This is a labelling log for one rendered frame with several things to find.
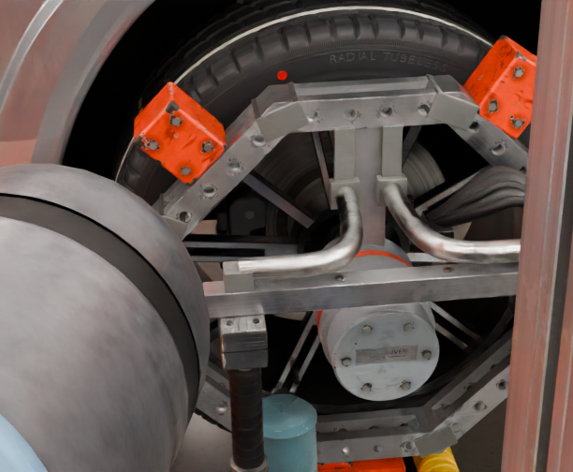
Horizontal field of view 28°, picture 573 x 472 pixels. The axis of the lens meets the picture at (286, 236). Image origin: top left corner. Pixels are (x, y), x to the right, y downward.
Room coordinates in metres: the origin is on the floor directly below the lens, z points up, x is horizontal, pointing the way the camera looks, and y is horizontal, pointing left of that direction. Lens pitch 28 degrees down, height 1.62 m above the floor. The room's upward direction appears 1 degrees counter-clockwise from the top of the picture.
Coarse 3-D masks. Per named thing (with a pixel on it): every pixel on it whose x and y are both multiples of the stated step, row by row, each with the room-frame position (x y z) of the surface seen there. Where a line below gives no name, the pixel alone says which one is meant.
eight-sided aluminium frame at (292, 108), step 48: (288, 96) 1.28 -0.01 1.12; (336, 96) 1.27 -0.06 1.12; (384, 96) 1.27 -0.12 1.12; (432, 96) 1.28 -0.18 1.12; (240, 144) 1.26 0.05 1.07; (480, 144) 1.28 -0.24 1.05; (192, 192) 1.25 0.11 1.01; (480, 384) 1.29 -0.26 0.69; (336, 432) 1.28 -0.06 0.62; (384, 432) 1.28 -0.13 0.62; (432, 432) 1.28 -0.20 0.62
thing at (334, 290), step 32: (224, 288) 1.07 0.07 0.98; (256, 288) 1.07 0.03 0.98; (288, 288) 1.07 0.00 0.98; (320, 288) 1.07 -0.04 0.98; (352, 288) 1.08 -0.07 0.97; (384, 288) 1.08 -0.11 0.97; (416, 288) 1.08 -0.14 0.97; (448, 288) 1.09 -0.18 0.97; (480, 288) 1.09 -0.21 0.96; (512, 288) 1.09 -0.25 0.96
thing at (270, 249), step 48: (432, 192) 1.40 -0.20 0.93; (192, 240) 1.35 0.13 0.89; (240, 240) 1.36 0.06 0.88; (288, 240) 1.37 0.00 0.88; (480, 240) 1.55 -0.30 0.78; (288, 336) 1.52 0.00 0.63; (480, 336) 1.39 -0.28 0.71; (288, 384) 1.37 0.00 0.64; (336, 384) 1.41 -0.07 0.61; (432, 384) 1.37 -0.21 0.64
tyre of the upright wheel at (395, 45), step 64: (256, 0) 1.53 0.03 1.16; (320, 0) 1.47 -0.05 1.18; (384, 0) 1.47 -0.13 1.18; (192, 64) 1.42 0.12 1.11; (256, 64) 1.34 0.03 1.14; (320, 64) 1.35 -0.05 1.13; (384, 64) 1.36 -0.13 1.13; (448, 64) 1.36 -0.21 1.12; (128, 128) 1.47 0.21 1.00; (512, 320) 1.38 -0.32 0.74
